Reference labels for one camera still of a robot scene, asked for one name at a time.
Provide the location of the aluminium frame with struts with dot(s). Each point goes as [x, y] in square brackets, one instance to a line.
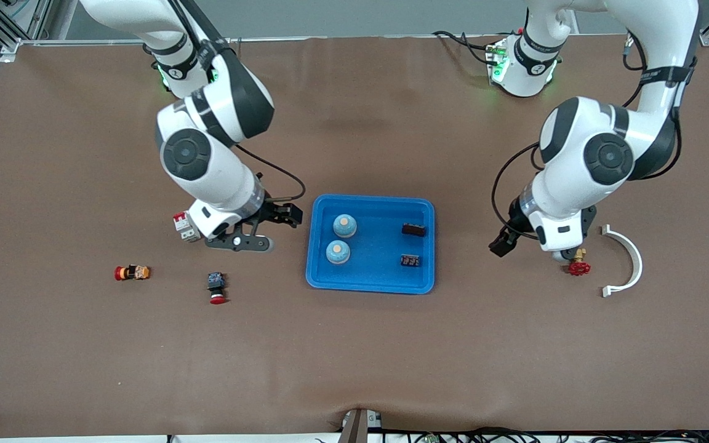
[34, 18]

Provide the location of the blue plastic tray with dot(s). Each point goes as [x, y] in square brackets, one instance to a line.
[379, 271]

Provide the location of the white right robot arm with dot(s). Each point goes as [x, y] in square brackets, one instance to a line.
[207, 172]

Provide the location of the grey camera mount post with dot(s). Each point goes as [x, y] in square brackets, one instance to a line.
[354, 427]

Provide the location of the brass valve red handwheel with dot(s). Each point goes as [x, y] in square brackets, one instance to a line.
[579, 269]

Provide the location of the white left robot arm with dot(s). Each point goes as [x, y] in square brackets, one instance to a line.
[600, 160]

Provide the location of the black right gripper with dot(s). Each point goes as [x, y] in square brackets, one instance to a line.
[273, 212]

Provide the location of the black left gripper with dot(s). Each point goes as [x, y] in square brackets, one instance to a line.
[515, 226]

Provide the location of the white curved plastic bracket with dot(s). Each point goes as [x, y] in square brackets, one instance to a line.
[634, 252]

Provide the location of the red emergency stop button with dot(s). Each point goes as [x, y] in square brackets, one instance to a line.
[216, 288]

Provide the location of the light blue desk bell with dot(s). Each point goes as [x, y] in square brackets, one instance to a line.
[344, 226]
[338, 251]

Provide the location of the white red circuit breaker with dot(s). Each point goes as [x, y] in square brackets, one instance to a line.
[181, 224]

